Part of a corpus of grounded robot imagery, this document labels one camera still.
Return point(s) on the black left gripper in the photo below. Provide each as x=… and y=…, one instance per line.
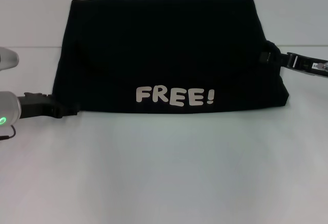
x=36, y=106

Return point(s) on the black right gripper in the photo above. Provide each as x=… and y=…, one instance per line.
x=305, y=63

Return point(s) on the black t-shirt with white print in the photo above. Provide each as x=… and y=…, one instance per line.
x=153, y=42

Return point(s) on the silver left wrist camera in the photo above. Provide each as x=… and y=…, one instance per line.
x=7, y=58

